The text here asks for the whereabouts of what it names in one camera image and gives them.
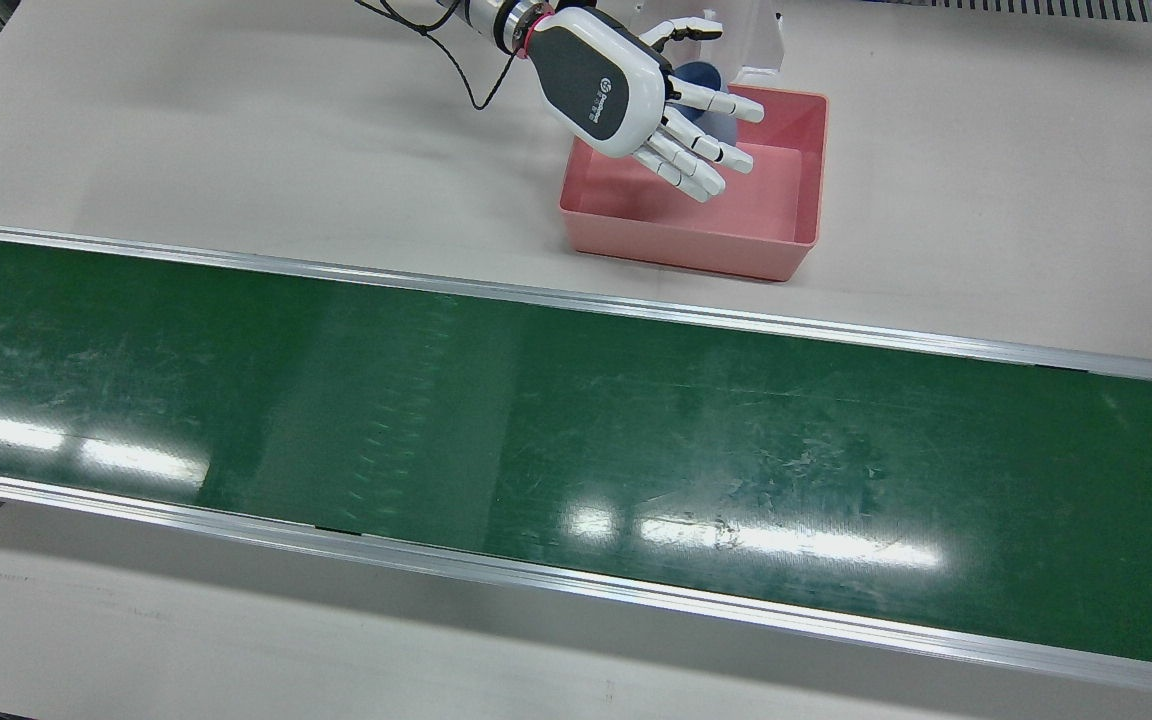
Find blue plastic cup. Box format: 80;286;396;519
671;60;742;147

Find pink plastic box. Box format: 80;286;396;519
557;85;830;283

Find white grey right robot hand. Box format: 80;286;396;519
526;5;767;204

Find green belt conveyor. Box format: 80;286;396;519
0;220;1152;701

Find black cable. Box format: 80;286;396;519
354;0;522;112

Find white stand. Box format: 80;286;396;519
626;0;787;89

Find ribbed aluminium rail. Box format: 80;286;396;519
876;0;1152;29

